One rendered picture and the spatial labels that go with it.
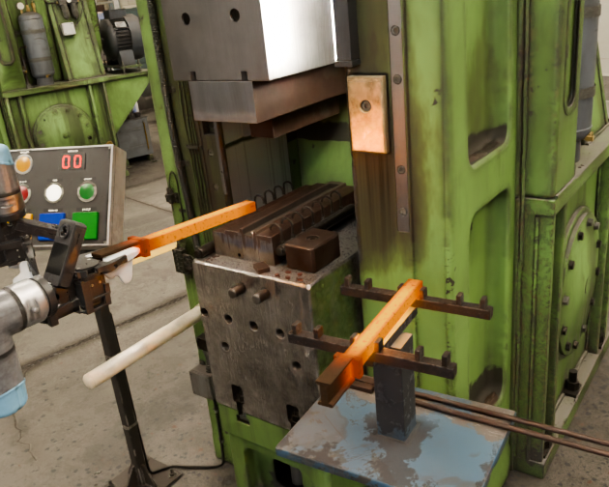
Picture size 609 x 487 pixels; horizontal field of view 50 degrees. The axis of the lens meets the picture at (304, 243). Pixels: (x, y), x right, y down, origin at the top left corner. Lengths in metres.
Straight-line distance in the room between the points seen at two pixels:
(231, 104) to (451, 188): 0.54
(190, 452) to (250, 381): 0.82
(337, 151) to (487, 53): 0.53
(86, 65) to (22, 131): 0.83
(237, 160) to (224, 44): 0.44
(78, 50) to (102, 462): 4.46
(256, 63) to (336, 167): 0.63
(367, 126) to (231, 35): 0.36
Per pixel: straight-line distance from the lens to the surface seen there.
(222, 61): 1.53
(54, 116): 6.24
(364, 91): 1.46
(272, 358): 1.67
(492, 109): 1.77
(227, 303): 1.68
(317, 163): 2.03
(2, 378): 1.12
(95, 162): 1.86
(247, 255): 1.65
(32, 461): 2.75
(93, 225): 1.82
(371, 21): 1.45
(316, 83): 1.68
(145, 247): 1.25
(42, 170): 1.95
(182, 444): 2.58
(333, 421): 1.39
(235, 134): 1.83
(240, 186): 1.86
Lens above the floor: 1.55
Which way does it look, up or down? 22 degrees down
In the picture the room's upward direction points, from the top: 6 degrees counter-clockwise
